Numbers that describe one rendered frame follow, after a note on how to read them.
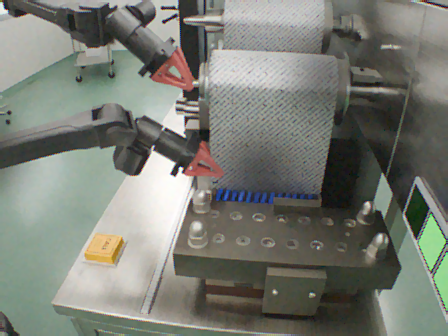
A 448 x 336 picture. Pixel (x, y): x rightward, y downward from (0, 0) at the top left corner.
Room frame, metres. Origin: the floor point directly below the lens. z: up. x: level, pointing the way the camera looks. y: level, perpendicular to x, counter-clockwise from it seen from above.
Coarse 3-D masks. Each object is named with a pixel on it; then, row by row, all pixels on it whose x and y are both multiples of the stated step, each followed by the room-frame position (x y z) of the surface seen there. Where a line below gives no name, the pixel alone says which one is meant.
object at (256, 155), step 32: (224, 128) 0.60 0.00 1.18; (256, 128) 0.60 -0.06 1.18; (288, 128) 0.59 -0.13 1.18; (320, 128) 0.58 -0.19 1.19; (224, 160) 0.60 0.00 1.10; (256, 160) 0.59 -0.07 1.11; (288, 160) 0.59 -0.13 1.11; (320, 160) 0.58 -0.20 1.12; (288, 192) 0.59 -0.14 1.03; (320, 192) 0.58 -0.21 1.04
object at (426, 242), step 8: (432, 216) 0.29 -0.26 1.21; (432, 224) 0.29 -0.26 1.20; (424, 232) 0.29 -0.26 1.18; (432, 232) 0.28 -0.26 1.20; (440, 232) 0.26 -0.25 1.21; (424, 240) 0.29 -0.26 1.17; (432, 240) 0.27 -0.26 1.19; (440, 240) 0.26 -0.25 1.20; (424, 248) 0.28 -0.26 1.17; (432, 248) 0.27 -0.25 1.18; (440, 248) 0.25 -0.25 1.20; (424, 256) 0.27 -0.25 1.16; (432, 256) 0.26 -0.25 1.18; (432, 264) 0.25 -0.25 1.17
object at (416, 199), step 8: (416, 192) 0.35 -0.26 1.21; (416, 200) 0.34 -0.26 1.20; (408, 208) 0.35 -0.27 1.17; (416, 208) 0.33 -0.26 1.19; (424, 208) 0.32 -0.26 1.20; (408, 216) 0.35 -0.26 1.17; (416, 216) 0.33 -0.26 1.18; (424, 216) 0.31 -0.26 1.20; (416, 224) 0.32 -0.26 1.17; (416, 232) 0.31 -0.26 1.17
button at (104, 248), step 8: (96, 240) 0.55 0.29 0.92; (104, 240) 0.55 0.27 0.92; (112, 240) 0.55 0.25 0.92; (120, 240) 0.55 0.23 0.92; (88, 248) 0.52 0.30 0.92; (96, 248) 0.52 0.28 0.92; (104, 248) 0.52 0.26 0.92; (112, 248) 0.53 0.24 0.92; (120, 248) 0.54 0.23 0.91; (88, 256) 0.51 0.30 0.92; (96, 256) 0.50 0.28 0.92; (104, 256) 0.50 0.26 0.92; (112, 256) 0.50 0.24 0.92
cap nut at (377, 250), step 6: (378, 234) 0.41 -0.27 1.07; (384, 234) 0.41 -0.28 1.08; (372, 240) 0.41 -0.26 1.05; (378, 240) 0.40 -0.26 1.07; (384, 240) 0.40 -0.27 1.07; (372, 246) 0.40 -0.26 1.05; (378, 246) 0.40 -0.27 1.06; (384, 246) 0.39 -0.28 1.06; (372, 252) 0.40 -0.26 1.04; (378, 252) 0.39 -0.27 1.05; (384, 252) 0.39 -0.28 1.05; (372, 258) 0.39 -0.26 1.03; (378, 258) 0.39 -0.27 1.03
